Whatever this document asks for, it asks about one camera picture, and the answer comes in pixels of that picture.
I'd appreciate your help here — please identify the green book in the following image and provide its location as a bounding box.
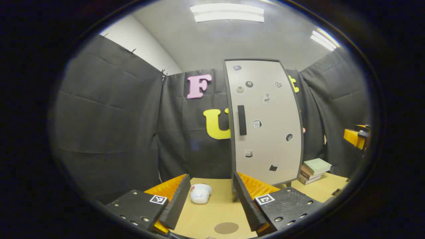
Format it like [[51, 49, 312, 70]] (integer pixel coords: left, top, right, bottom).
[[303, 158, 332, 176]]

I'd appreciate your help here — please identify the brown round coaster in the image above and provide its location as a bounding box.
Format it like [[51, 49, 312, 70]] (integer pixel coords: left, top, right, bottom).
[[214, 222, 239, 235]]

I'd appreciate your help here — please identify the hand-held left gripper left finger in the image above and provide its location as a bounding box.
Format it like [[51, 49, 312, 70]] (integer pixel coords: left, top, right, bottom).
[[105, 174, 191, 236]]

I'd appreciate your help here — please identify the light grey cabinet door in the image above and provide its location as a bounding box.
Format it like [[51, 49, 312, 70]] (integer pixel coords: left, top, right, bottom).
[[224, 59, 304, 186]]

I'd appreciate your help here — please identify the narrow ceiling light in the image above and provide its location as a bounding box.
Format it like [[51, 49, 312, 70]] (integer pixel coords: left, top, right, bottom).
[[310, 29, 341, 51]]

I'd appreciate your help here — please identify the large ceiling light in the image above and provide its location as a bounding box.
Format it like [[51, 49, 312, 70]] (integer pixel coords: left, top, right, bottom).
[[190, 3, 265, 23]]

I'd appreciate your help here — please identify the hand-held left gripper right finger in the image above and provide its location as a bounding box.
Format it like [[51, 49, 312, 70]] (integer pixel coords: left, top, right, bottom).
[[232, 172, 324, 237]]

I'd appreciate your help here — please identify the black backdrop cloth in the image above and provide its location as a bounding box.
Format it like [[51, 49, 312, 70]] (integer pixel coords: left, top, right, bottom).
[[55, 35, 371, 204]]

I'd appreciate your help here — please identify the white plush toy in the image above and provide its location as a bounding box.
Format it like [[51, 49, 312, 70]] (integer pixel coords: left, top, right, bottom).
[[190, 184, 212, 204]]

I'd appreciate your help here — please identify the grey cabinet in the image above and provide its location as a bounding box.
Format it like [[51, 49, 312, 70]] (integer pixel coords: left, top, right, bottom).
[[222, 58, 305, 203]]

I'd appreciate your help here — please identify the brown book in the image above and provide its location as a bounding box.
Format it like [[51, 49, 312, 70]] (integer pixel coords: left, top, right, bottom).
[[300, 165, 322, 180]]

